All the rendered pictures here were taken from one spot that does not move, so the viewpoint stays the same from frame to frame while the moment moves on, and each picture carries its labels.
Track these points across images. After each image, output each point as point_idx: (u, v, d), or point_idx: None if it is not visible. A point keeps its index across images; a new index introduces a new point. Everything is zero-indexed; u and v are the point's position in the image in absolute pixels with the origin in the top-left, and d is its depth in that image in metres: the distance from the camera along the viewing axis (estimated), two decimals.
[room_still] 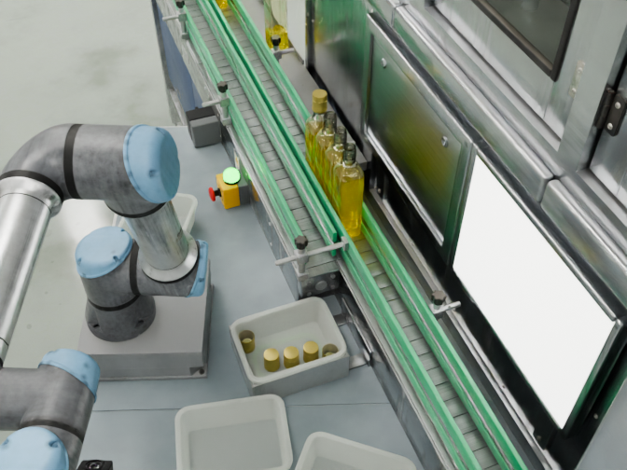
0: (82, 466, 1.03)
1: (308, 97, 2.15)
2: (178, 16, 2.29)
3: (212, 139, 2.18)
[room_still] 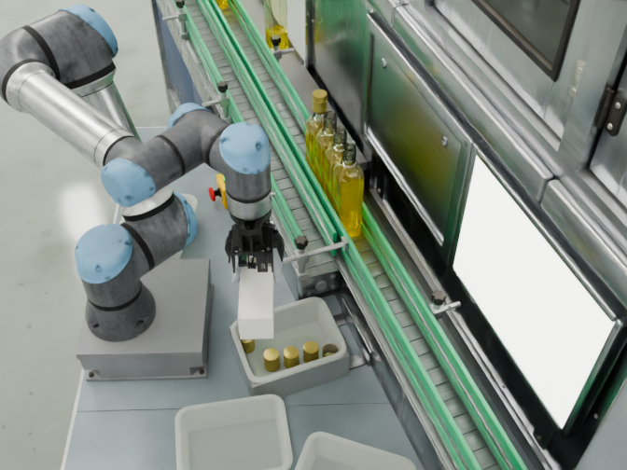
0: None
1: (308, 97, 2.15)
2: (178, 16, 2.29)
3: None
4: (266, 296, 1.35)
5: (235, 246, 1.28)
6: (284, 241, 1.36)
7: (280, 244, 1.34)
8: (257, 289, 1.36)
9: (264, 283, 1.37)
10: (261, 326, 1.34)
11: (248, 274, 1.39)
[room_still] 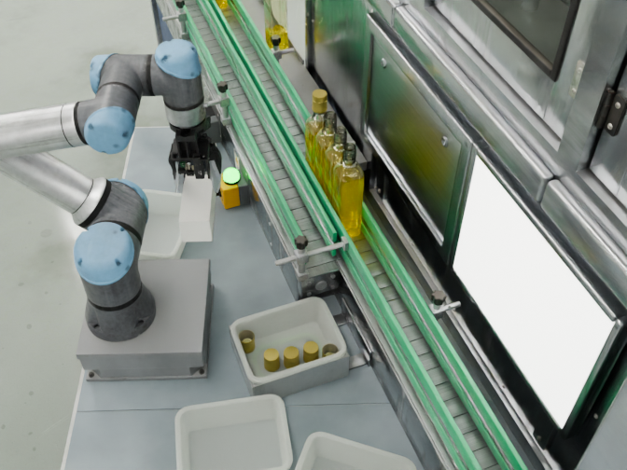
0: None
1: (308, 97, 2.15)
2: (178, 16, 2.29)
3: (212, 139, 2.18)
4: (205, 202, 1.53)
5: (174, 154, 1.45)
6: (221, 155, 1.53)
7: (216, 157, 1.52)
8: (198, 198, 1.54)
9: (204, 193, 1.55)
10: (200, 228, 1.51)
11: (190, 186, 1.56)
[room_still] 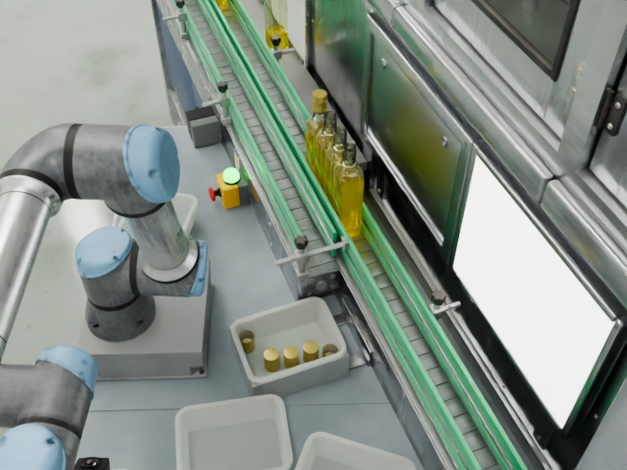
0: (78, 463, 1.02)
1: (308, 97, 2.15)
2: (178, 16, 2.29)
3: (212, 139, 2.18)
4: None
5: None
6: None
7: None
8: None
9: None
10: None
11: None
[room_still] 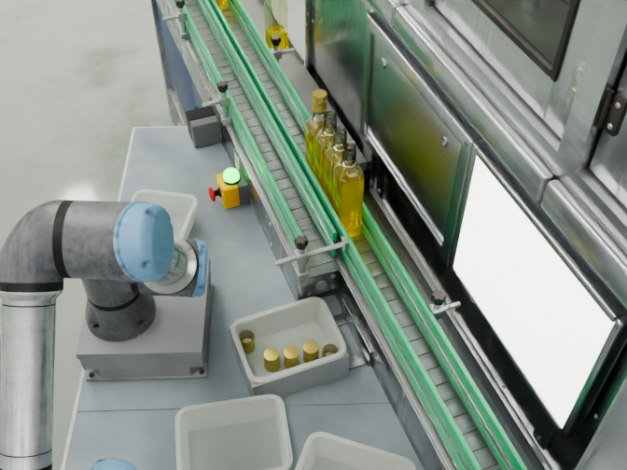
0: None
1: (308, 97, 2.15)
2: (178, 16, 2.29)
3: (212, 139, 2.18)
4: None
5: None
6: None
7: None
8: None
9: None
10: None
11: None
